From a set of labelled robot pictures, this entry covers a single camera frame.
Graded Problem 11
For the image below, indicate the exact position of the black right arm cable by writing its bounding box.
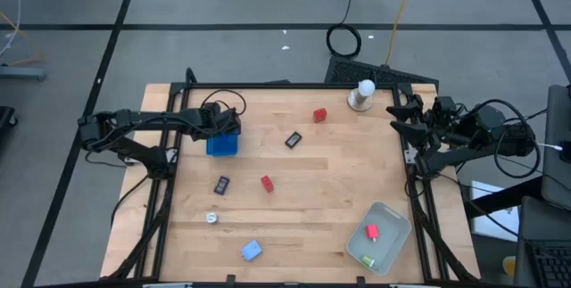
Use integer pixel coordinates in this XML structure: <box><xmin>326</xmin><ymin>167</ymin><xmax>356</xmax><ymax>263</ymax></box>
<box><xmin>492</xmin><ymin>98</ymin><xmax>543</xmax><ymax>180</ymax></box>

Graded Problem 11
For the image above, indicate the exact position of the yellow hanging cable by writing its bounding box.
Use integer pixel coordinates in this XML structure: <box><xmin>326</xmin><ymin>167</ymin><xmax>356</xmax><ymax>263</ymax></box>
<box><xmin>384</xmin><ymin>0</ymin><xmax>420</xmax><ymax>67</ymax></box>

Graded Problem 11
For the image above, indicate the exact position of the black perforated mat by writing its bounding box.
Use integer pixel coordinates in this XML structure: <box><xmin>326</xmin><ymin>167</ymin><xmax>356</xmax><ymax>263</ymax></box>
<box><xmin>324</xmin><ymin>54</ymin><xmax>441</xmax><ymax>87</ymax></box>

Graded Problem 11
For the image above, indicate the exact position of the black hanging coiled cable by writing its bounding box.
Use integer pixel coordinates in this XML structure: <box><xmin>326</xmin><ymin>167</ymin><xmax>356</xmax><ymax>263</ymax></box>
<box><xmin>325</xmin><ymin>0</ymin><xmax>363</xmax><ymax>61</ymax></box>

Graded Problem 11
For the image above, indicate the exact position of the black small digital display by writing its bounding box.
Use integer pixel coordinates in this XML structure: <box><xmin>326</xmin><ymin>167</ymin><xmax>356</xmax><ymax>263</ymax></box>
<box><xmin>284</xmin><ymin>130</ymin><xmax>303</xmax><ymax>150</ymax></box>

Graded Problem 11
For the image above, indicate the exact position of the black aluminium table frame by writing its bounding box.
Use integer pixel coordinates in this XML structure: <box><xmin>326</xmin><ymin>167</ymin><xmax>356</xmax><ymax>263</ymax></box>
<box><xmin>101</xmin><ymin>67</ymin><xmax>482</xmax><ymax>283</ymax></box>

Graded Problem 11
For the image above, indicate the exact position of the blue plastic basket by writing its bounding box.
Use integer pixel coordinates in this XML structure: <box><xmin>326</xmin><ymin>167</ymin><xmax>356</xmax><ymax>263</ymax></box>
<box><xmin>205</xmin><ymin>129</ymin><xmax>240</xmax><ymax>157</ymax></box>

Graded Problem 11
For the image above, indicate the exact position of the dark blue digital display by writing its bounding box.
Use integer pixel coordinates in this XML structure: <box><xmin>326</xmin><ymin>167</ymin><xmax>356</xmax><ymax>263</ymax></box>
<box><xmin>212</xmin><ymin>175</ymin><xmax>231</xmax><ymax>196</ymax></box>

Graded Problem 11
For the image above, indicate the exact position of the white paper sheet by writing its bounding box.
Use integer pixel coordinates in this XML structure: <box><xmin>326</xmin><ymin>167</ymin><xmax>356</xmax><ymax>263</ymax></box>
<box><xmin>468</xmin><ymin>179</ymin><xmax>521</xmax><ymax>241</ymax></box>

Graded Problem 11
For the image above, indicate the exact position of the black floor cable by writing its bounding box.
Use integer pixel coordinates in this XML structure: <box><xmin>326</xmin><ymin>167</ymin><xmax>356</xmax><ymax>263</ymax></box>
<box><xmin>110</xmin><ymin>174</ymin><xmax>151</xmax><ymax>229</ymax></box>

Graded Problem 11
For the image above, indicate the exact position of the grey laptop computer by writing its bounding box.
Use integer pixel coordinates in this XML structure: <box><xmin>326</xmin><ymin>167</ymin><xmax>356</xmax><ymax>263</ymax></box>
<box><xmin>512</xmin><ymin>194</ymin><xmax>571</xmax><ymax>288</ymax></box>

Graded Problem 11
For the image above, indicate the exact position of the yellow round object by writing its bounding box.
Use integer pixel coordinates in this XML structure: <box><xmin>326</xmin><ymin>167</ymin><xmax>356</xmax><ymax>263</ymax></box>
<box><xmin>501</xmin><ymin>255</ymin><xmax>517</xmax><ymax>276</ymax></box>

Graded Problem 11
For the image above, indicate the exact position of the white bulb lamp wooden base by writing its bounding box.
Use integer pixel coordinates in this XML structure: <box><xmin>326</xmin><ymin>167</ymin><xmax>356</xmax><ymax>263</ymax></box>
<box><xmin>347</xmin><ymin>78</ymin><xmax>377</xmax><ymax>112</ymax></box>

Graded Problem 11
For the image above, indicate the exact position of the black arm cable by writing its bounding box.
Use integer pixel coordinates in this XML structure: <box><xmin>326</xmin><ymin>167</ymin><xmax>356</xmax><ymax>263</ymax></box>
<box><xmin>492</xmin><ymin>98</ymin><xmax>543</xmax><ymax>180</ymax></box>
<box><xmin>200</xmin><ymin>88</ymin><xmax>248</xmax><ymax>118</ymax></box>

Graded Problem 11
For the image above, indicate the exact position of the grey monitor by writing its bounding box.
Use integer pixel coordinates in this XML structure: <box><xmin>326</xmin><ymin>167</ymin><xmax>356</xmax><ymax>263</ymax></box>
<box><xmin>540</xmin><ymin>83</ymin><xmax>571</xmax><ymax>212</ymax></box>

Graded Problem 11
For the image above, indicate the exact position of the light blue power adapter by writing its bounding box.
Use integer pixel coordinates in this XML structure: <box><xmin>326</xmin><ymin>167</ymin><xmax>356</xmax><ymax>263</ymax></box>
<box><xmin>241</xmin><ymin>239</ymin><xmax>264</xmax><ymax>263</ymax></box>

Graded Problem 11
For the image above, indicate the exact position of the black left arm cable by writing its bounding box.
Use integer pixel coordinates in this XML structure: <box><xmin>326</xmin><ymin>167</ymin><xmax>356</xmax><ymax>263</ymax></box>
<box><xmin>200</xmin><ymin>88</ymin><xmax>248</xmax><ymax>118</ymax></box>

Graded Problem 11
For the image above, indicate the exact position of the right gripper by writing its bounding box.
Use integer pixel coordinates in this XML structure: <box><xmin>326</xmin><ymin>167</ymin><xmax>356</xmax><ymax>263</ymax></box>
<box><xmin>385</xmin><ymin>93</ymin><xmax>463</xmax><ymax>152</ymax></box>

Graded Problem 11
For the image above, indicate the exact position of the black wheeled base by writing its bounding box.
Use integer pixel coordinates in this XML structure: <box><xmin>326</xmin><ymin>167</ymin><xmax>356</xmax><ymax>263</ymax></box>
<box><xmin>0</xmin><ymin>104</ymin><xmax>19</xmax><ymax>129</ymax></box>

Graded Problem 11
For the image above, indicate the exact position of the orange yellow cable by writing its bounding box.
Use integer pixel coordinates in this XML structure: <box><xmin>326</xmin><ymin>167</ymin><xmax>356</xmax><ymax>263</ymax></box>
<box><xmin>0</xmin><ymin>10</ymin><xmax>46</xmax><ymax>67</ymax></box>

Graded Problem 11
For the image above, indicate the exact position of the white floor cable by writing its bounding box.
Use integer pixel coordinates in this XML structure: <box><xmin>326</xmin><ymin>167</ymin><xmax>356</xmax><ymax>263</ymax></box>
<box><xmin>0</xmin><ymin>0</ymin><xmax>22</xmax><ymax>57</ymax></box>

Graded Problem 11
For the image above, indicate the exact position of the grey plastic tray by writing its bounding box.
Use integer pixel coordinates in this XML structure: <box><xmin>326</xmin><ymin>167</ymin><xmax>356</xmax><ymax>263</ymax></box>
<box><xmin>345</xmin><ymin>201</ymin><xmax>412</xmax><ymax>276</ymax></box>

